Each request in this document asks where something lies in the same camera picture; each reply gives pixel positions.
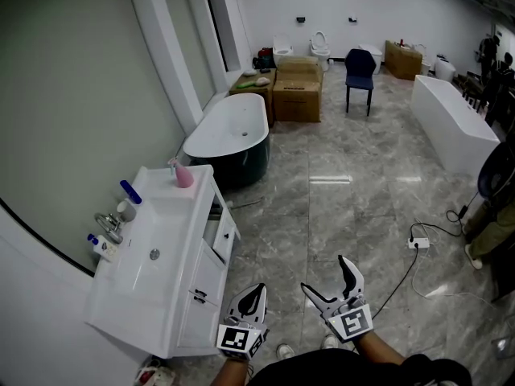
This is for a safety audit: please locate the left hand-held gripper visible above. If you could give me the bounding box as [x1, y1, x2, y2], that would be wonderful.
[216, 282, 270, 362]

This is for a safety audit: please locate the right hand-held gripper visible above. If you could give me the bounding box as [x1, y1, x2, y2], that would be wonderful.
[300, 254, 376, 343]

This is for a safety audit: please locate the person's left forearm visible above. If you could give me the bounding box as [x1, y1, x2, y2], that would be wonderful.
[208, 356, 251, 386]

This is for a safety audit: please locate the person's right forearm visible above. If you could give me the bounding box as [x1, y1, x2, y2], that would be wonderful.
[355, 330, 406, 368]

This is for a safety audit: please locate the white bottle with blue cap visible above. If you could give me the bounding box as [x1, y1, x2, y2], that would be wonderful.
[87, 233, 120, 263]

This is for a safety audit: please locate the person's black clothing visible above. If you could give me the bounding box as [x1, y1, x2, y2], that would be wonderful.
[248, 348, 472, 386]

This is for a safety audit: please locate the white vanity sink cabinet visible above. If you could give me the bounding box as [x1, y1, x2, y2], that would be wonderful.
[83, 164, 242, 359]

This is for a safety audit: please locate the red and white item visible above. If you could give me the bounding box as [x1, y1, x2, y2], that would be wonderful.
[134, 359, 176, 386]

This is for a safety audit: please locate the grey cup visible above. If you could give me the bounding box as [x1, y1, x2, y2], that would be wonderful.
[116, 199, 138, 222]

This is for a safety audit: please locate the chrome faucet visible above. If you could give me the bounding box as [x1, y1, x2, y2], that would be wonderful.
[93, 211, 124, 244]

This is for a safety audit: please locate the oval white bathtub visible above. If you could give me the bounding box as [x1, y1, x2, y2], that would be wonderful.
[182, 92, 272, 189]

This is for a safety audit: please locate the dark round fan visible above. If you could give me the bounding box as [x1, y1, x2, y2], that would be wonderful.
[476, 140, 515, 201]

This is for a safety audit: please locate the large brown cardboard box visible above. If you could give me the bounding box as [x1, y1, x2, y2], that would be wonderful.
[272, 78, 325, 124]

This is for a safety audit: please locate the rectangular white bathtub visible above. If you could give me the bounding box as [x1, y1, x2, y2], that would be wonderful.
[410, 74, 501, 177]

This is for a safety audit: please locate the dark blue chair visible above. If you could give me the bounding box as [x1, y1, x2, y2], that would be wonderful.
[344, 47, 377, 117]

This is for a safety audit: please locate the dark wooden furniture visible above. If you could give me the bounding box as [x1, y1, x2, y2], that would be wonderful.
[453, 72, 488, 113]

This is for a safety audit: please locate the white toilet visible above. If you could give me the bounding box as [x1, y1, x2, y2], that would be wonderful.
[308, 31, 332, 72]
[272, 33, 295, 66]
[434, 55, 457, 84]
[357, 43, 384, 76]

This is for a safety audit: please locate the red and dark bag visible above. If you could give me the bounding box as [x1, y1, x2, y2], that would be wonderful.
[252, 46, 275, 70]

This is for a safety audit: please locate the white cable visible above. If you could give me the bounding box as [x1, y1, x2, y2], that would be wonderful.
[409, 222, 502, 305]

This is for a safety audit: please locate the black adapter cable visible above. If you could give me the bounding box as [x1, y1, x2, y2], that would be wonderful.
[445, 192, 480, 228]

